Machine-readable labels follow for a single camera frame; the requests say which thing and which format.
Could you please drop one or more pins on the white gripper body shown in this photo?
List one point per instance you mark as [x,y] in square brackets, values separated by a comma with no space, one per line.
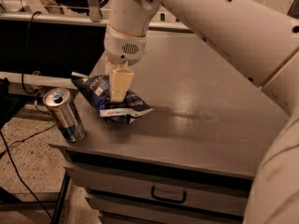
[123,48]

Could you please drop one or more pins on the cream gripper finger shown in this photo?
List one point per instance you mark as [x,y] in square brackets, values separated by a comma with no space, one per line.
[110,67]
[120,81]

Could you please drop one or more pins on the blue potato chip bag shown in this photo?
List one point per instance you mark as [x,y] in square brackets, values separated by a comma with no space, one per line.
[96,91]

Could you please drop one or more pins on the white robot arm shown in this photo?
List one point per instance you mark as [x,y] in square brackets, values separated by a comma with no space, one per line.
[263,45]

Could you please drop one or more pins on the silver redbull can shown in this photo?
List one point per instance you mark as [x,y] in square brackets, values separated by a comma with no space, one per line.
[64,114]

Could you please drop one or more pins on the grey drawer cabinet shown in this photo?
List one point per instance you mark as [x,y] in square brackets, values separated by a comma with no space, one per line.
[207,133]

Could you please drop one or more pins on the left metal bracket post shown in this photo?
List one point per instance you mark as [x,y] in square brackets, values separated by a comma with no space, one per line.
[95,12]

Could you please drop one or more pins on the metal rail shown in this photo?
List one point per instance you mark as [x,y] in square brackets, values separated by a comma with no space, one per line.
[176,27]

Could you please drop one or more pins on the black drawer handle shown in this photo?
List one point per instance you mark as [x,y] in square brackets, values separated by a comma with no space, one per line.
[168,194]

